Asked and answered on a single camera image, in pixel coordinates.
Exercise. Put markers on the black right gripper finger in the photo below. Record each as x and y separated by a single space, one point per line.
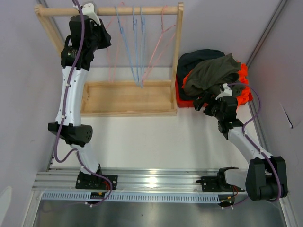
206 96
199 103

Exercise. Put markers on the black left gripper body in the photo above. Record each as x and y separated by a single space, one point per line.
99 39

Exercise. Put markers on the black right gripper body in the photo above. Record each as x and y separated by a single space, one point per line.
213 108

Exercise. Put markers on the olive grey shorts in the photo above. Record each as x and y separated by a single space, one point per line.
209 74

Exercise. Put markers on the dark navy shorts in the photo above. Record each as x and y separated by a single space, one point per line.
188 61

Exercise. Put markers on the light blue wire hanger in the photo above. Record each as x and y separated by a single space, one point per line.
137 61
142 47
121 28

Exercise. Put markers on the orange shorts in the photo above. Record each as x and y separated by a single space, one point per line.
243 89

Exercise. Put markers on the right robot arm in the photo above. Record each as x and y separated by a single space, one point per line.
266 177

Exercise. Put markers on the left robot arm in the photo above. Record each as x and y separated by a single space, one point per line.
75 62

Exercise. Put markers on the red plastic bin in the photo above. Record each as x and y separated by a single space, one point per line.
187 102

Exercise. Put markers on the wooden clothes rack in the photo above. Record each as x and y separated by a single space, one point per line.
110 89

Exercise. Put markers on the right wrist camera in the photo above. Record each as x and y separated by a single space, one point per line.
225 90

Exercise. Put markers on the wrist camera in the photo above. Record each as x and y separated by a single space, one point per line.
225 90
89 9

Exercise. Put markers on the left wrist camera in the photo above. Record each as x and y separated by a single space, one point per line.
89 9

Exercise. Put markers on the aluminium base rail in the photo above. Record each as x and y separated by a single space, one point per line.
139 185

